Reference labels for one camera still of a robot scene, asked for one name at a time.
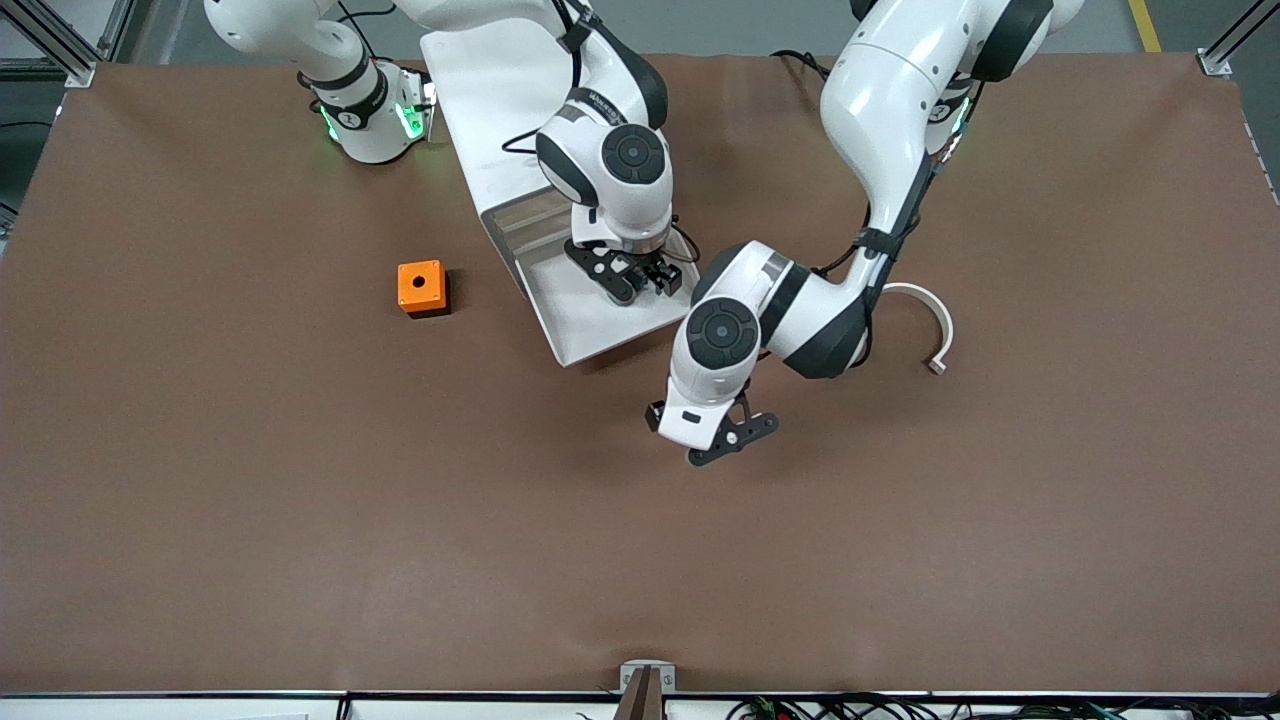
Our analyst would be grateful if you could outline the grey metal bracket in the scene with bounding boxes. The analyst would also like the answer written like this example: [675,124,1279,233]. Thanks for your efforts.
[618,660,678,696]

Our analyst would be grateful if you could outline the brown upright post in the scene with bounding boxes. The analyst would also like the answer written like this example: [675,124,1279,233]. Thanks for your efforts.
[622,668,669,720]

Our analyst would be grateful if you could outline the black cable bundle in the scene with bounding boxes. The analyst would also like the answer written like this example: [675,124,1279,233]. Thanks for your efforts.
[730,693,1280,720]

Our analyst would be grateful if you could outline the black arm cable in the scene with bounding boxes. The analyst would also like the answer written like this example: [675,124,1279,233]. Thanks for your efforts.
[770,48,836,86]
[500,0,701,266]

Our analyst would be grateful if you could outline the white half-ring clamp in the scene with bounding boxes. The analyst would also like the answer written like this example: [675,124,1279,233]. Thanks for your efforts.
[880,282,956,376]

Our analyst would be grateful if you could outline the brown table mat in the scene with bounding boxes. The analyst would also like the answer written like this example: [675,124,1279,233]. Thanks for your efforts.
[0,52,1280,696]

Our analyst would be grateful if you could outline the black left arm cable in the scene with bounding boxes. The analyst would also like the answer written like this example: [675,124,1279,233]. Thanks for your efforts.
[770,48,836,86]

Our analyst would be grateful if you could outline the orange button box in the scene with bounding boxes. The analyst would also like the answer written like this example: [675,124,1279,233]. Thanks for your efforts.
[397,260,451,319]

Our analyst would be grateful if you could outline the aluminium frame post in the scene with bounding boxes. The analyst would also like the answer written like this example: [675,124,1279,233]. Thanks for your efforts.
[20,0,98,88]
[1200,0,1280,78]

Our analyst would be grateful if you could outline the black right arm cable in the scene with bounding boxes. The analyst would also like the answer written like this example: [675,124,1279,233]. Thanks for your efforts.
[500,0,701,266]

